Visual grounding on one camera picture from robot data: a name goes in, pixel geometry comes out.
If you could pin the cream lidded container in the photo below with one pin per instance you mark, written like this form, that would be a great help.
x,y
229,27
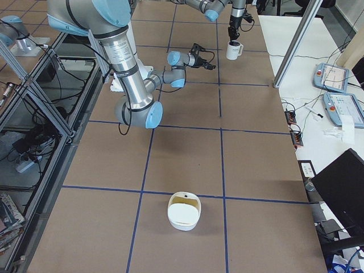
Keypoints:
x,y
184,210

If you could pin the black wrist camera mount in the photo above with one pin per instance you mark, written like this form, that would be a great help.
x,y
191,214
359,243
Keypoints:
x,y
196,49

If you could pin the white ribbed HOME mug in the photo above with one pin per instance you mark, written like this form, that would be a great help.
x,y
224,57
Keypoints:
x,y
234,50

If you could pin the aluminium frame post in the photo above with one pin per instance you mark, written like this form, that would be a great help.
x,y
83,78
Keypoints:
x,y
308,16

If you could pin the orange connector board far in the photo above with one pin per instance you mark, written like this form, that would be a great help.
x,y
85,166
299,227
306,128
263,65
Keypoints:
x,y
290,117

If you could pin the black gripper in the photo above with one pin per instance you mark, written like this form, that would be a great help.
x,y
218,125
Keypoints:
x,y
199,61
234,23

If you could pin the teach pendant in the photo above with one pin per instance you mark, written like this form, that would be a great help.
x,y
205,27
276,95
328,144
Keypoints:
x,y
331,78
338,104

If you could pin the orange connector board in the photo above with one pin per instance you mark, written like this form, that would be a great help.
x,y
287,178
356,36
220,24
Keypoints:
x,y
290,117
296,137

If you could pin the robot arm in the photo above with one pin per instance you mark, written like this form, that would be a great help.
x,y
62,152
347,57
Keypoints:
x,y
108,22
212,10

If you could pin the upper teach pendant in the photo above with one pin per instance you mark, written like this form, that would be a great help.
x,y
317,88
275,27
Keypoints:
x,y
331,78

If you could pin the lower teach pendant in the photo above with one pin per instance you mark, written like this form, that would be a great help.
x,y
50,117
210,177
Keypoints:
x,y
338,104

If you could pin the stack of magazines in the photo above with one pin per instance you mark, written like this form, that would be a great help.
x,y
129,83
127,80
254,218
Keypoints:
x,y
12,221

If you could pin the black laptop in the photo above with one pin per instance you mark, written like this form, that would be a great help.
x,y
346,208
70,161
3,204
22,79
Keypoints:
x,y
340,185

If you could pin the white power strip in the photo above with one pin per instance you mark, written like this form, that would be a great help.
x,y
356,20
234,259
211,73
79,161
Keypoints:
x,y
24,165

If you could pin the orange connector board near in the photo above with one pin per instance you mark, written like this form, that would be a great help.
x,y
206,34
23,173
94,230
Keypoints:
x,y
296,137

